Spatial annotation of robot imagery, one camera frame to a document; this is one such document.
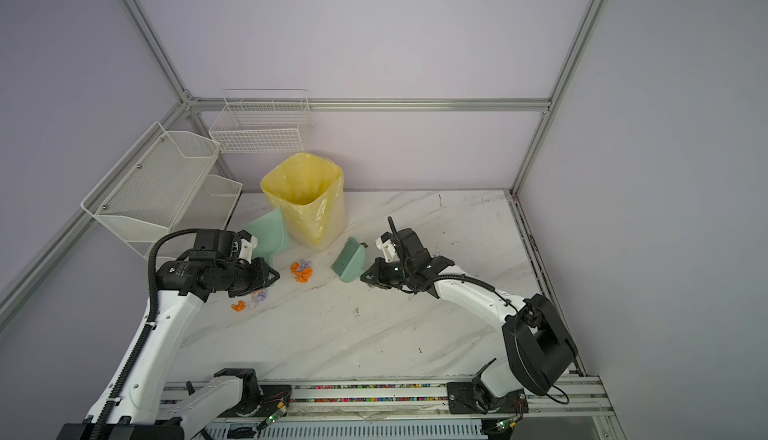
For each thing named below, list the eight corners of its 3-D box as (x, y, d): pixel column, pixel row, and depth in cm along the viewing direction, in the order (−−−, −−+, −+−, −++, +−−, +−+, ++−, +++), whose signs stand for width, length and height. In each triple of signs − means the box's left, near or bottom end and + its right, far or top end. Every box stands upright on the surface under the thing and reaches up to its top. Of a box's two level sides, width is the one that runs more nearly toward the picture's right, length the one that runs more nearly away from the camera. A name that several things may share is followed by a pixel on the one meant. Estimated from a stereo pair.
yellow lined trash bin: (275, 235, 109) (249, 185, 89) (315, 200, 120) (301, 149, 100) (322, 266, 100) (306, 218, 80) (361, 226, 112) (355, 175, 92)
